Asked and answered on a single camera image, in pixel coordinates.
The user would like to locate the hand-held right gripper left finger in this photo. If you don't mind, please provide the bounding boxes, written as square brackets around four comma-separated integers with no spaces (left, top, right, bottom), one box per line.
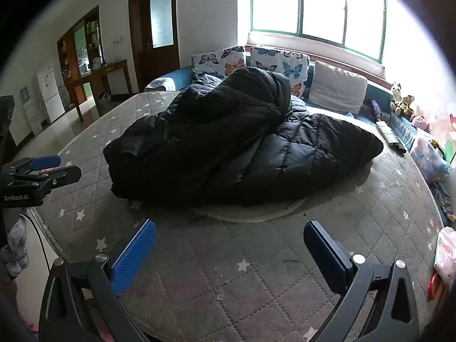
[38,218,157,342]

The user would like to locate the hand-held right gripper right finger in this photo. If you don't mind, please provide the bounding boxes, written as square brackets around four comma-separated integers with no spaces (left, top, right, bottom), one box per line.
[304,220,420,342]

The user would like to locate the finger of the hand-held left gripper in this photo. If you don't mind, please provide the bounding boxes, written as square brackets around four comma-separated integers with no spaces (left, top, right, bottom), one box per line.
[3,155,62,177]
[25,166,82,195]

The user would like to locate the black puffer jacket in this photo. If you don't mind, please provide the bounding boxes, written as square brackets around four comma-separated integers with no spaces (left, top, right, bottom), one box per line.
[103,67,384,207]

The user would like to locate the stacked white cartons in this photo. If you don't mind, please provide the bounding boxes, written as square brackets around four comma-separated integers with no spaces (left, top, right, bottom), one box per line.
[19,85,45,136]

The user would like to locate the white refrigerator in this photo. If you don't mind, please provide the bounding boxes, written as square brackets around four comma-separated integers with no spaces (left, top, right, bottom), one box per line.
[36,64,66,123]

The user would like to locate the grey bag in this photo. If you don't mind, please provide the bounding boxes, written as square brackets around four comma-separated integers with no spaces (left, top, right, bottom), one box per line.
[98,93,113,115]

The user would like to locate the grey star quilted mattress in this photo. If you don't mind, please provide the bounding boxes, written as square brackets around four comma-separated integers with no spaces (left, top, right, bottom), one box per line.
[21,91,446,342]

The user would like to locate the wooden display cabinet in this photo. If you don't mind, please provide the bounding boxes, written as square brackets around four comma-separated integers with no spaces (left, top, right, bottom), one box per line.
[57,5,104,107]

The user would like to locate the wooden table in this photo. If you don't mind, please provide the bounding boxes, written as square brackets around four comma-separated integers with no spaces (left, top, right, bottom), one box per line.
[66,60,133,122]

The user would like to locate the pink packet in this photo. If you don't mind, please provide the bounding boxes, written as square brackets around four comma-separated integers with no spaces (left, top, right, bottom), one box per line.
[433,227,456,287]

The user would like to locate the stack of magazines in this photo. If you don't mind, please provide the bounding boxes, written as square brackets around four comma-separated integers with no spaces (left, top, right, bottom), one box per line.
[433,182,456,221]

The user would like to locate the white power strip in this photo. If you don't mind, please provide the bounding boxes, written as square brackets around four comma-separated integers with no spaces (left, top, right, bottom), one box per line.
[376,121,398,146]

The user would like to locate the clear bag of toys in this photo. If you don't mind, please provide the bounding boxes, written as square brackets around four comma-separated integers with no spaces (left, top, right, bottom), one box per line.
[410,137,452,182]

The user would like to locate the brown wooden door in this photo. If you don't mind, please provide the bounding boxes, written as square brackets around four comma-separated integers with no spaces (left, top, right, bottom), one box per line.
[128,0,180,91]

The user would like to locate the blue sofa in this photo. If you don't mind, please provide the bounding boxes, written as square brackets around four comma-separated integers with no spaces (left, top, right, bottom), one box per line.
[144,60,417,150]

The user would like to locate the pink plush toy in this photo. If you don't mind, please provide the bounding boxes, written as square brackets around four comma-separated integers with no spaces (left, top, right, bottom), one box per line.
[410,114,430,132]

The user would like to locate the brown plush toy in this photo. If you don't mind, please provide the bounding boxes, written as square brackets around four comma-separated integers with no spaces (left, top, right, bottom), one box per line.
[391,94,416,116]

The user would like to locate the white pillow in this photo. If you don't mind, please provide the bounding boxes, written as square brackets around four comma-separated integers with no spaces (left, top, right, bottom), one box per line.
[307,60,368,115]

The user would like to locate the colourful flower decoration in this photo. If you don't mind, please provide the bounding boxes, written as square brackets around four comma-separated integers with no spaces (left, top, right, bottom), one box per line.
[447,114,456,164]

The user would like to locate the butterfly print pillow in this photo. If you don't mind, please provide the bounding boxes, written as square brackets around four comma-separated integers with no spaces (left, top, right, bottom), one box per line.
[191,46,246,81]
[249,46,310,98]

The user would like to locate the green framed window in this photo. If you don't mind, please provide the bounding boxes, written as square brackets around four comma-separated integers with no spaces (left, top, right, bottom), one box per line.
[249,0,388,64]

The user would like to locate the black cable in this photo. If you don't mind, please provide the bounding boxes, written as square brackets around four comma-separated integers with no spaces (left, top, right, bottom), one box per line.
[21,213,50,275]

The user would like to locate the red ring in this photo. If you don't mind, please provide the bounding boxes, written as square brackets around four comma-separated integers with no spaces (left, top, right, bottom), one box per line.
[427,272,444,300]

